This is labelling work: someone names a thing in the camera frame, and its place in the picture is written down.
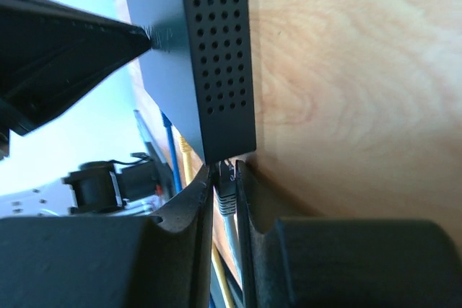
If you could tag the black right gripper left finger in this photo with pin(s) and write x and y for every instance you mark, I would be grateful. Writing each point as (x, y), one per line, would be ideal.
(159, 260)

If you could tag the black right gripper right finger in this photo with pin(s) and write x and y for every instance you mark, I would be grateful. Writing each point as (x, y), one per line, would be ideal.
(291, 259)

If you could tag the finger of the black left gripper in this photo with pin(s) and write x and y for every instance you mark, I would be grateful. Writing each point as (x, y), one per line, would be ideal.
(52, 55)

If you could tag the black network switch box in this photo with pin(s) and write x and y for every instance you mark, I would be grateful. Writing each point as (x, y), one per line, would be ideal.
(199, 71)

